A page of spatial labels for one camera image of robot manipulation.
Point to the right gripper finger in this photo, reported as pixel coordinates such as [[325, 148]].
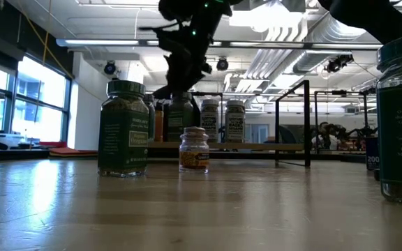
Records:
[[164, 94], [198, 89]]

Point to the white-lid bagel seasoning jar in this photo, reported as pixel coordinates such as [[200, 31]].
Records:
[[235, 122], [209, 120]]

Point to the black-lid orange spice jar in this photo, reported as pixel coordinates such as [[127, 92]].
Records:
[[159, 129]]

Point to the black background robot arm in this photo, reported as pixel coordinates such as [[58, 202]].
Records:
[[363, 132]]

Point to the black round ceiling speaker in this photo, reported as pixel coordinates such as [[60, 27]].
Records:
[[109, 68], [222, 65]]

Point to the small cork-lid glass jar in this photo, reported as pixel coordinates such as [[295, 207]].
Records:
[[194, 160]]

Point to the dark chair back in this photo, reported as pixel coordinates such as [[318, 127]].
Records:
[[286, 136]]

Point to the red notebook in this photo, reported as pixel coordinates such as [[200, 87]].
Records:
[[72, 152]]

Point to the red plastic piece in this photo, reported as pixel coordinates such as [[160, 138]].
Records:
[[52, 144]]

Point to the window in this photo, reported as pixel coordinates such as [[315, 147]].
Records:
[[40, 104]]

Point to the black track spotlight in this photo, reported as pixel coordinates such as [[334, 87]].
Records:
[[338, 63]]

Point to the blue Reynolds box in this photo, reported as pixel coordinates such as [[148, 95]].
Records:
[[372, 157]]

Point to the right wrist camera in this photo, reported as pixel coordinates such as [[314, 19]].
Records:
[[164, 41]]

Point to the wooden shelf with black frame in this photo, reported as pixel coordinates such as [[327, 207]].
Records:
[[257, 146]]

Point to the ribbed silver air duct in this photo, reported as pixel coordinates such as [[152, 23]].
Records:
[[309, 62]]

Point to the large silver air duct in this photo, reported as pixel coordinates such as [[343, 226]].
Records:
[[330, 31]]

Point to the black background metal frame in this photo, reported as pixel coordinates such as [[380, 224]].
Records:
[[340, 92]]

